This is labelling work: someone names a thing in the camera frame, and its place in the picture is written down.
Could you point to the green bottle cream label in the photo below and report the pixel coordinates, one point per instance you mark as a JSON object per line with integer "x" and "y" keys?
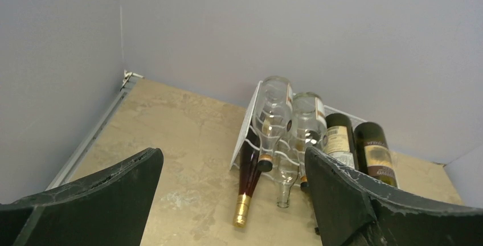
{"x": 340, "y": 140}

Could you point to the dark red gold-capped bottle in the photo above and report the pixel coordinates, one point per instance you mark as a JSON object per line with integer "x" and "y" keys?
{"x": 248, "y": 176}

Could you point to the clear bottle with black cap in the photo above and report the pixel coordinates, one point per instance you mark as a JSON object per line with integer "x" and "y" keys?
{"x": 272, "y": 117}

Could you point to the green bottle brown label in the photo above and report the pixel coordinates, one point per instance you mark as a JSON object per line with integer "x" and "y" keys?
{"x": 374, "y": 156}

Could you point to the aluminium table edge rail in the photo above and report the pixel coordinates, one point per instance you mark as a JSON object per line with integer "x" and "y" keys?
{"x": 69, "y": 168}

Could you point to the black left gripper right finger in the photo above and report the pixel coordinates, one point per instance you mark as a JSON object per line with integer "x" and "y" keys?
{"x": 352, "y": 208}

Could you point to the white wire wine rack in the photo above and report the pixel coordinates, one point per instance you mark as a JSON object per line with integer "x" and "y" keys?
{"x": 246, "y": 128}

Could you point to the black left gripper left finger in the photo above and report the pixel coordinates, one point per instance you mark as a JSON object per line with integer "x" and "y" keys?
{"x": 108, "y": 207}

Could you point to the small clear empty bottle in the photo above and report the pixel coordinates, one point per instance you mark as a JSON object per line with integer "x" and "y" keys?
{"x": 285, "y": 173}

